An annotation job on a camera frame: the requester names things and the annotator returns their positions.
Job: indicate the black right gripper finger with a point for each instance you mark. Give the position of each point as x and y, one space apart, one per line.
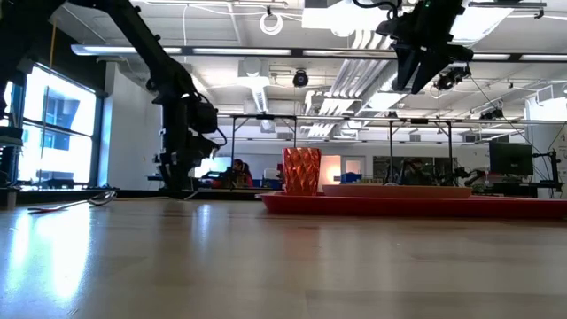
427 66
405 66

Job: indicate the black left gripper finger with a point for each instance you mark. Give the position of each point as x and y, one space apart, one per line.
170 175
187 177

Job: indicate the metal spoon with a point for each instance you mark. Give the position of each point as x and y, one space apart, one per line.
103 198

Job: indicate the red faceted plastic cup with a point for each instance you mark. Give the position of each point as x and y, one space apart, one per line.
301 170

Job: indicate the orange round plate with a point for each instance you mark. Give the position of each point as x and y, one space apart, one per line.
398 191

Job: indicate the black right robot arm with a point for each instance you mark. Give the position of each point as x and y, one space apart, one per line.
438 9

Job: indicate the black background robot arm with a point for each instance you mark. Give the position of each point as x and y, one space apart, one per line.
469 175

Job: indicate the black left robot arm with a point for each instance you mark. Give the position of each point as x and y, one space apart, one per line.
146 49

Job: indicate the red plastic tray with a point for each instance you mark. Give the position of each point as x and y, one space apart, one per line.
398 207

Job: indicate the black ceiling-mounted device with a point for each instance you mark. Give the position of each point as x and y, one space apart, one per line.
452 77
491 114

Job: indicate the bright computer screen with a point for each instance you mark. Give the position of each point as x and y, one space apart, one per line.
217 166

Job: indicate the person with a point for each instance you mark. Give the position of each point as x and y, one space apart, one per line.
415 173
241 173

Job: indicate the white ceiling light panel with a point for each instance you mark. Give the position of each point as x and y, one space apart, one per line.
336 17

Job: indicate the long ceiling light bar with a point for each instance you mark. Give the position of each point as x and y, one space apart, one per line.
239 52

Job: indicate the round black ceiling device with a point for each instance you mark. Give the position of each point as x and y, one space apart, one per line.
300 79

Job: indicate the large window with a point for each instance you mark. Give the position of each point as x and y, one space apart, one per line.
62 133

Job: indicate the black computer monitor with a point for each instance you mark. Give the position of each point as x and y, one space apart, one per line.
509 158

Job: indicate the blue storage bin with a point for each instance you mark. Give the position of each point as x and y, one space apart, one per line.
351 178

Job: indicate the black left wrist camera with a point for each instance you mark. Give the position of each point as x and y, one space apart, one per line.
206 146

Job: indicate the black aluminium table frame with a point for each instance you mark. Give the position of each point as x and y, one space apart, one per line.
133 194

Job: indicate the black background gantry frame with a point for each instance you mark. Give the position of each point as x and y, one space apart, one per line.
233 150
450 146

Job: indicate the white ceiling duct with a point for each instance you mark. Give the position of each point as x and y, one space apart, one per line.
254 84

